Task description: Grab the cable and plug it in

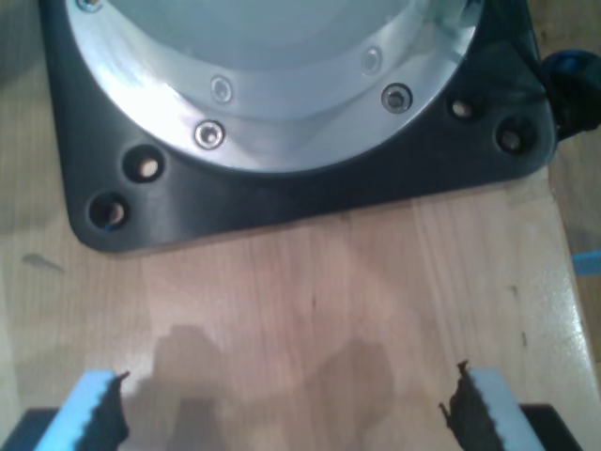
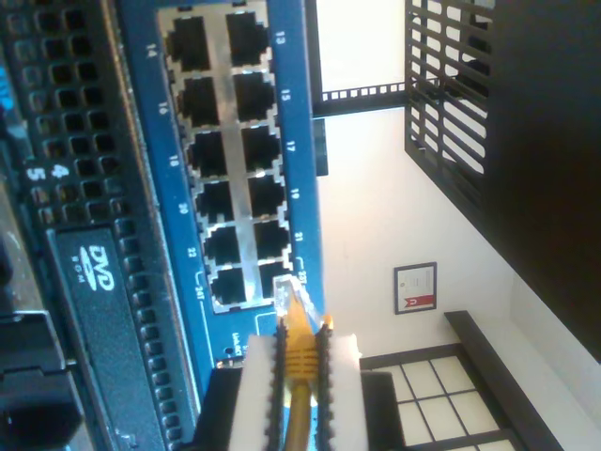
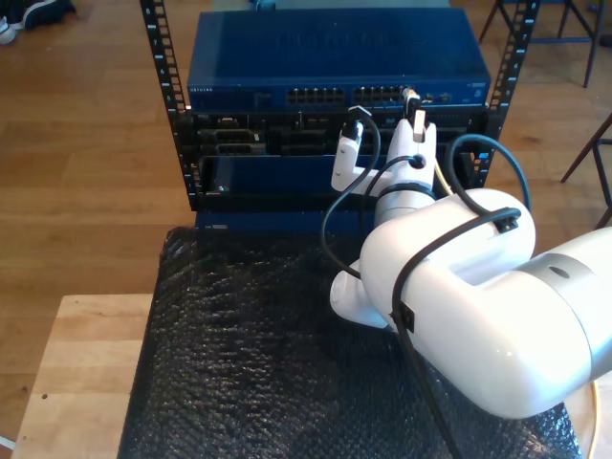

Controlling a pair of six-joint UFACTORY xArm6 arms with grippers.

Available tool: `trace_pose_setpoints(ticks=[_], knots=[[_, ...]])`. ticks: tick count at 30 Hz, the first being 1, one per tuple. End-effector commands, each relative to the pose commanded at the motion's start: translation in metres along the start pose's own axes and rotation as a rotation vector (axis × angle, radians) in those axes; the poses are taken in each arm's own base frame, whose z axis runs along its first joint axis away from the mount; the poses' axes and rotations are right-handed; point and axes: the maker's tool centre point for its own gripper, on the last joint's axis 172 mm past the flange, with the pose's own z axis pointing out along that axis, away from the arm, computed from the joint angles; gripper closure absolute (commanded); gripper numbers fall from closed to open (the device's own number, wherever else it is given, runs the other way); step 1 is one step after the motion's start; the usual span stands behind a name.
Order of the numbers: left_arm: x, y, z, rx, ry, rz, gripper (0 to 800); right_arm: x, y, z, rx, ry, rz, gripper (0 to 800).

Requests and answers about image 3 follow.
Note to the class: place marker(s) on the black rack server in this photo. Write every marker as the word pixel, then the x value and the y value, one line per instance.
pixel 287 138

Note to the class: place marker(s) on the black rack shelf tray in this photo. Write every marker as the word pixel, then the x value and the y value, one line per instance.
pixel 268 189

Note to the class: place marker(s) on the blue flat panel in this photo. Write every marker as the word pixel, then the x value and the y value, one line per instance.
pixel 268 222

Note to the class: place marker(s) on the small teal object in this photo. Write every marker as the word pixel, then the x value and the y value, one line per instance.
pixel 264 4

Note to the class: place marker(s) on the dark metal chair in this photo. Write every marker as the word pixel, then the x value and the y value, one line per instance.
pixel 587 149

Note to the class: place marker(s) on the black bubble wrap mat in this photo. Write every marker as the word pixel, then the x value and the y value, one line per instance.
pixel 239 358

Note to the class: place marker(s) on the dark sneaker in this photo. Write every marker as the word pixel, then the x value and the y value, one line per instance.
pixel 48 13

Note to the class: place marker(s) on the white sneaker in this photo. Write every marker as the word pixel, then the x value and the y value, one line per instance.
pixel 6 31

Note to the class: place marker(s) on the small white strip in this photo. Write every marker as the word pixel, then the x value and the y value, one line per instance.
pixel 6 441

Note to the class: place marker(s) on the blue network switch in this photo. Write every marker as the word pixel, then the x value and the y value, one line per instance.
pixel 311 52

